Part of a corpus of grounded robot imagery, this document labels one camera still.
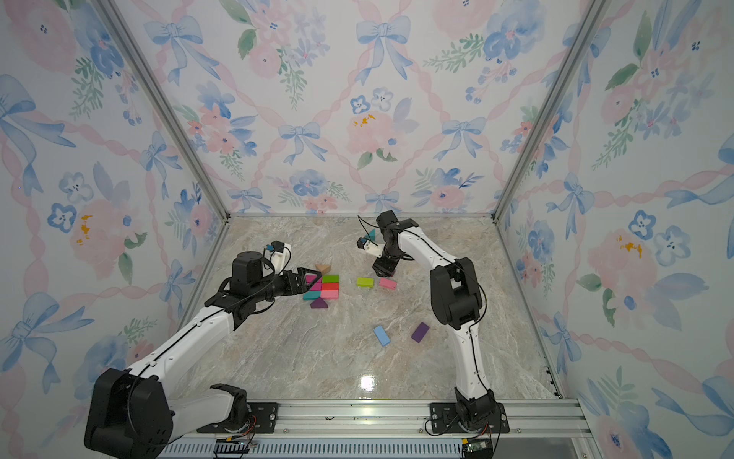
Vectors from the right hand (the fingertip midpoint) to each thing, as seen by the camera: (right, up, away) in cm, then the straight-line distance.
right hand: (386, 263), depth 100 cm
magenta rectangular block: (-21, -2, -25) cm, 33 cm away
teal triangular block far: (-5, +10, +14) cm, 18 cm away
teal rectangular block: (-25, -10, -5) cm, 28 cm away
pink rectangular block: (+1, -7, 0) cm, 7 cm away
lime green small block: (-7, -7, +1) cm, 10 cm away
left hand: (-22, -2, -18) cm, 29 cm away
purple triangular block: (-23, -13, -6) cm, 27 cm away
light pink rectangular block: (-19, -10, -4) cm, 22 cm away
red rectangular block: (-19, -8, -2) cm, 21 cm away
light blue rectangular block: (-2, -21, -12) cm, 25 cm away
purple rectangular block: (+10, -21, -10) cm, 25 cm away
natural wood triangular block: (-22, -2, +1) cm, 22 cm away
